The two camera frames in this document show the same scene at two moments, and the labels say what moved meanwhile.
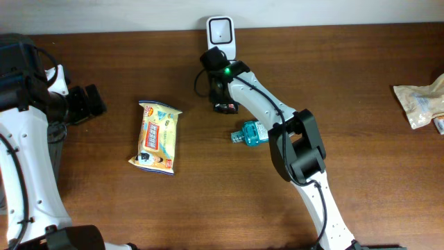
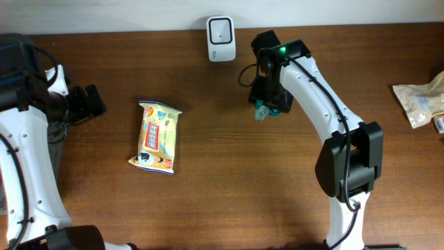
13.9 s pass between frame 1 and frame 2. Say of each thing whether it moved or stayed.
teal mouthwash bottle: moved
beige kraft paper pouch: stayed
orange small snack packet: stayed
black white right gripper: moved
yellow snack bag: stayed
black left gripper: stayed
